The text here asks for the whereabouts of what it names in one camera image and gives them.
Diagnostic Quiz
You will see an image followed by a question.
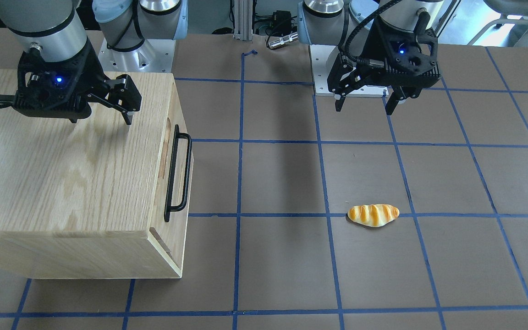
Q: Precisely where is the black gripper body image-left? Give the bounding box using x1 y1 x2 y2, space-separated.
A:
12 47 110 121

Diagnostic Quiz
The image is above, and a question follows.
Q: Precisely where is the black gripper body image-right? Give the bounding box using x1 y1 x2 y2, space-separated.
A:
340 17 441 88

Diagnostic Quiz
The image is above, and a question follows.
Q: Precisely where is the black metal drawer handle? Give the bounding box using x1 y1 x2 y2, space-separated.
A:
164 124 193 223

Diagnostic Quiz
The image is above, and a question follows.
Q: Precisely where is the wooden drawer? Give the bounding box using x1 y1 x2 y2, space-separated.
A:
149 84 193 279

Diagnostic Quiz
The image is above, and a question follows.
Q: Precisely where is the light wooden drawer cabinet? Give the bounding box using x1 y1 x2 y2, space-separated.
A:
0 72 176 279

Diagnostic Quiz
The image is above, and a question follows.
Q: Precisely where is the black power adapter box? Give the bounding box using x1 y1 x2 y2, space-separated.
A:
271 10 292 31

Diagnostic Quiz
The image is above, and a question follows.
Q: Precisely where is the toy bread roll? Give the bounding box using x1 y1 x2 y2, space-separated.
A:
346 204 400 228

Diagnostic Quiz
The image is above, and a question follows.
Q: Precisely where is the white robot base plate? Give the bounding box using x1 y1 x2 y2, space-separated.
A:
309 44 389 98

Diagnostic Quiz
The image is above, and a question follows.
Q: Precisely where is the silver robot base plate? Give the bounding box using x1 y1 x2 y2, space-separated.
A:
98 39 176 73

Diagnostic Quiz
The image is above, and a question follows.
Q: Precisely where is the silver cable connector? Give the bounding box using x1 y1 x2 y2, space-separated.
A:
266 32 299 50

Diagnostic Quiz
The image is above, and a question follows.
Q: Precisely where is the aluminium profile post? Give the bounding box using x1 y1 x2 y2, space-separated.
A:
232 0 255 42

